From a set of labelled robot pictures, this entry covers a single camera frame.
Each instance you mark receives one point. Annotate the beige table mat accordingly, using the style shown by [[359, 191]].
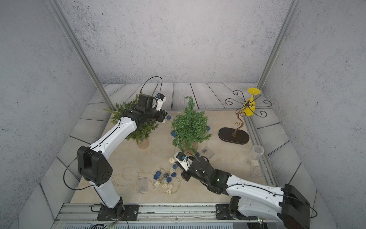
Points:
[[134, 168]]

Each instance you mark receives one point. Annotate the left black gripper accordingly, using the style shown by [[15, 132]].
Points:
[[162, 114]]

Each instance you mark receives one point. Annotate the yellow plastic goblet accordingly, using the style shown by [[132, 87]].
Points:
[[249, 105]]

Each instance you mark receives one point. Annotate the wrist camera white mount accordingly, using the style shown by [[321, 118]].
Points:
[[182, 161], [160, 99]]

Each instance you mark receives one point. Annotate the small christmas tree wooden base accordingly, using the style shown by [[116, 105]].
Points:
[[190, 128]]

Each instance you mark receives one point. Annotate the black scroll wire stand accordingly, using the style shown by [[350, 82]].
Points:
[[238, 136]]

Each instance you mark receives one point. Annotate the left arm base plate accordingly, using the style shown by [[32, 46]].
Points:
[[128, 212]]

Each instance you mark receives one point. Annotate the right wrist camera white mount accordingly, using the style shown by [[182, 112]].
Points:
[[182, 161]]

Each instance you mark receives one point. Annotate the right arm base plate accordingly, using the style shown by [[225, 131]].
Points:
[[223, 211]]

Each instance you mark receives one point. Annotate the clear plastic wine glass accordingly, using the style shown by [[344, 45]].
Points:
[[257, 152]]

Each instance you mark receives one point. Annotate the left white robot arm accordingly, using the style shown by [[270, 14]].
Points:
[[93, 162]]

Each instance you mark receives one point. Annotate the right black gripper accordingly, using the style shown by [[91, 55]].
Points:
[[185, 175]]

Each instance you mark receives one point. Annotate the left fern tree wooden base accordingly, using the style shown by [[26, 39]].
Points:
[[142, 133]]

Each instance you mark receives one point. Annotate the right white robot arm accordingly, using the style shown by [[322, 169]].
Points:
[[248, 199]]

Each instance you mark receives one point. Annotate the clear battery box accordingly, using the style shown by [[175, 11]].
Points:
[[142, 185]]

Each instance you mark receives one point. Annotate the aluminium front rail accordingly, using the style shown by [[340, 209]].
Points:
[[157, 216]]

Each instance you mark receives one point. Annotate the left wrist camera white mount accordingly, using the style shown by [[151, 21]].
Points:
[[160, 99]]

